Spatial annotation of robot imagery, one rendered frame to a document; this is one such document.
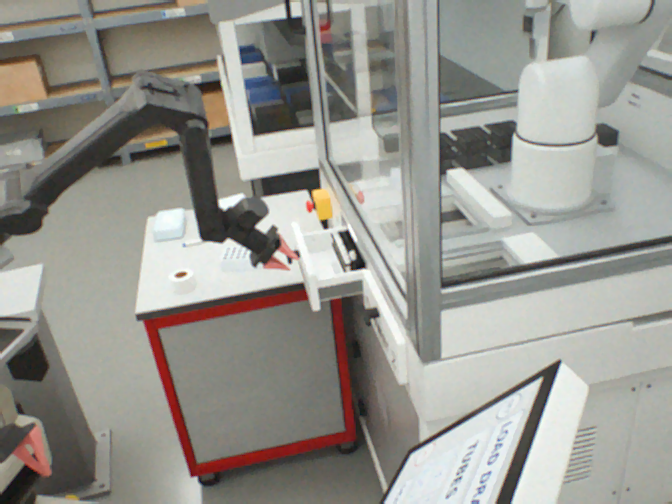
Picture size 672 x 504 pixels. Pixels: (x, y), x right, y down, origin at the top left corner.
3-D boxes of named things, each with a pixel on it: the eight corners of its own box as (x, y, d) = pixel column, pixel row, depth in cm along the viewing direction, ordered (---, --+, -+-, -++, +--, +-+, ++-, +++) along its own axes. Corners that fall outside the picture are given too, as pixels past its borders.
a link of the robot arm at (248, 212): (195, 209, 146) (202, 240, 142) (222, 181, 139) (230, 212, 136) (236, 218, 154) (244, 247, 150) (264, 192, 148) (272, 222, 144)
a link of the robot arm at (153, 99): (149, 49, 103) (159, 93, 99) (205, 88, 114) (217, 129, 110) (-16, 184, 119) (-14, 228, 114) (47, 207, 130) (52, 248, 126)
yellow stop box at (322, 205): (316, 221, 189) (314, 199, 186) (312, 211, 195) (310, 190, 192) (333, 218, 190) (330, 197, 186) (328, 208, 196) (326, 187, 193)
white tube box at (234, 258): (221, 271, 184) (218, 260, 182) (227, 257, 191) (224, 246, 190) (262, 269, 183) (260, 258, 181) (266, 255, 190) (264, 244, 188)
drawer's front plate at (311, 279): (313, 312, 151) (308, 274, 146) (295, 256, 176) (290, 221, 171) (320, 311, 152) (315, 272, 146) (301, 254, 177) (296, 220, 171)
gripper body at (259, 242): (282, 239, 150) (257, 223, 146) (257, 270, 152) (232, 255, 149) (279, 227, 155) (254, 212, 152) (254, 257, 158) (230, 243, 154)
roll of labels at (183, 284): (167, 292, 177) (163, 280, 175) (179, 279, 183) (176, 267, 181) (188, 294, 175) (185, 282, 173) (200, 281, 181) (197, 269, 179)
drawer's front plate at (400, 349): (400, 386, 126) (397, 343, 121) (365, 308, 151) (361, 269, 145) (408, 384, 126) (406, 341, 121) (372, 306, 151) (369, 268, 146)
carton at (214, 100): (191, 132, 507) (183, 98, 493) (187, 122, 533) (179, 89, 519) (240, 123, 515) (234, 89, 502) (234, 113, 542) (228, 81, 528)
